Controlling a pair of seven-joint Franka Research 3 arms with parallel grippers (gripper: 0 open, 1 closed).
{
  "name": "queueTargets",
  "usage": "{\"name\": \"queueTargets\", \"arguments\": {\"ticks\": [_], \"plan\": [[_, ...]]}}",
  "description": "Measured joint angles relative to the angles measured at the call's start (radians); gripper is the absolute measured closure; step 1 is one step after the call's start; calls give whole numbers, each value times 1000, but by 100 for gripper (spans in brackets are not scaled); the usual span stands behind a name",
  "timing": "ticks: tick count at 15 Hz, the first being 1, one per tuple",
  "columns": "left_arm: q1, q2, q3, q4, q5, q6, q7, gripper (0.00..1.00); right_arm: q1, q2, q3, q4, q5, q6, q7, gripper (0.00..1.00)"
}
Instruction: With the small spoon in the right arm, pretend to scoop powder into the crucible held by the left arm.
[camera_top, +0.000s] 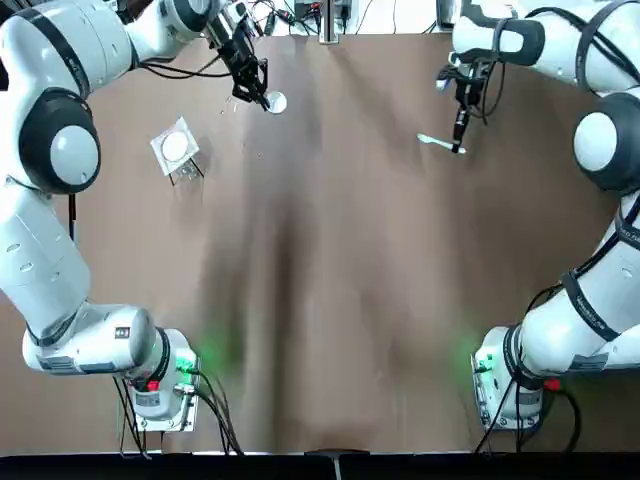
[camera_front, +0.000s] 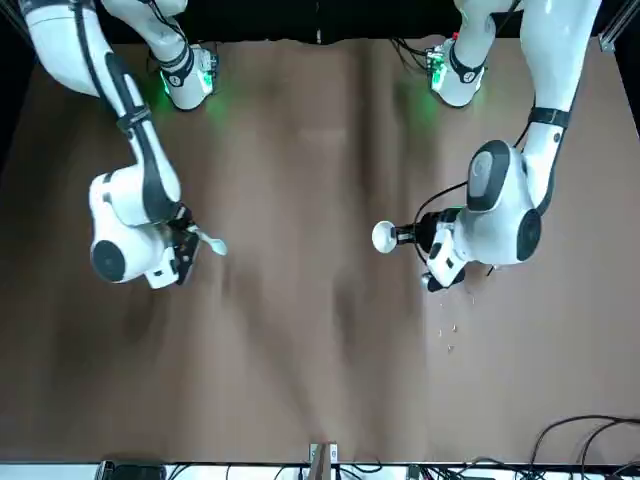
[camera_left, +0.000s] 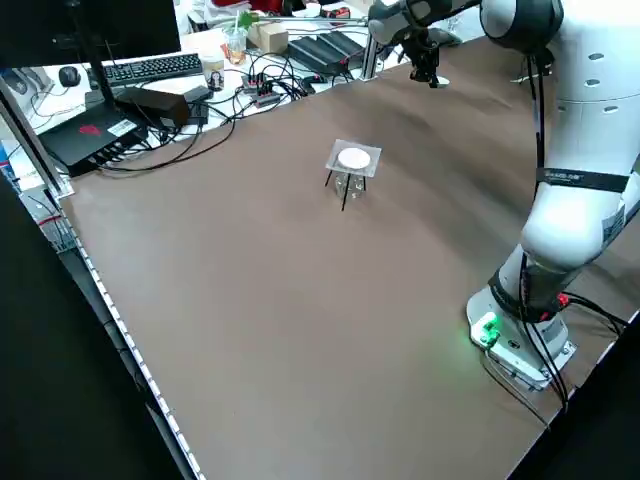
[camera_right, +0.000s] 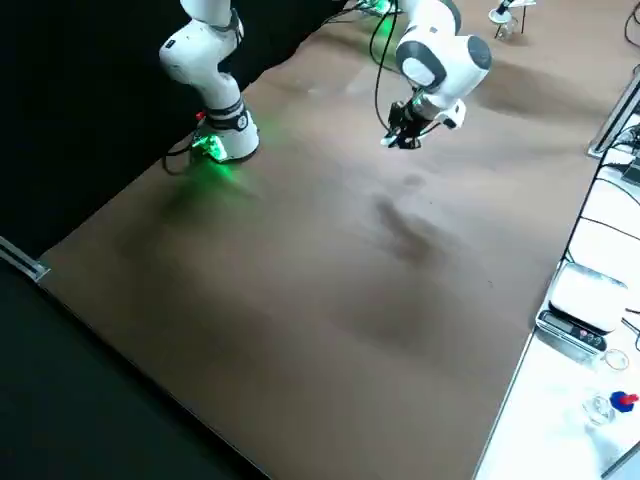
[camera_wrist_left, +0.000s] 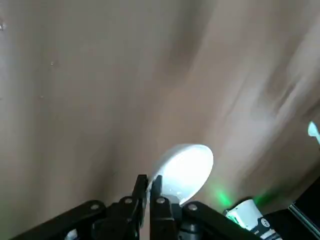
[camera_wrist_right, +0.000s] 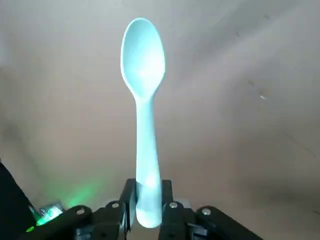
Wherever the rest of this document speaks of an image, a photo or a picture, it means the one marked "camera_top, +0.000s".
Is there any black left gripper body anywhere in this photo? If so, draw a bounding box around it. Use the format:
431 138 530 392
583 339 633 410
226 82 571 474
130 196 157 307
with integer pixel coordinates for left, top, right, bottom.
214 18 262 77

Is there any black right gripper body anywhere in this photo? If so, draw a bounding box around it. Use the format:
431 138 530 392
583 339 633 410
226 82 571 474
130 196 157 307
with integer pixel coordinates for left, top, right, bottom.
452 73 476 111

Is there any small white spoon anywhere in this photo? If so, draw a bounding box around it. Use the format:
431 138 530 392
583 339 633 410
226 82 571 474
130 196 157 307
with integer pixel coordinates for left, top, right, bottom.
416 132 468 157

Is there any small white crucible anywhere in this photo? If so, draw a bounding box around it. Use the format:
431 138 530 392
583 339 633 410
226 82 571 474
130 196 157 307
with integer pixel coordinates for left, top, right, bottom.
264 91 289 116

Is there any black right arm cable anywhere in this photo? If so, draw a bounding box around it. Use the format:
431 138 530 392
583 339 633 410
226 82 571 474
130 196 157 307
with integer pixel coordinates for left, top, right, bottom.
469 59 507 126

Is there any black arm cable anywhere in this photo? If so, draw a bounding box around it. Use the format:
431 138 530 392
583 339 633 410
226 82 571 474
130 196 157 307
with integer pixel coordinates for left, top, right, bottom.
141 47 236 80
469 59 507 126

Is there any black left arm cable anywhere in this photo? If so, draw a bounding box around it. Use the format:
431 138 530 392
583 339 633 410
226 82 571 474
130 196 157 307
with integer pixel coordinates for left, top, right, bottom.
141 47 236 80

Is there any aluminium profile post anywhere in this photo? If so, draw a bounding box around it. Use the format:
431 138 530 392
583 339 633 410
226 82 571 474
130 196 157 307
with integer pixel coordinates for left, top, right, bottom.
318 0 342 44

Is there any wire gauze tripod stand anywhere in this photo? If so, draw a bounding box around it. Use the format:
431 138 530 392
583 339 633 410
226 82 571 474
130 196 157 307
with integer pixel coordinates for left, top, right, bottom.
149 116 207 187

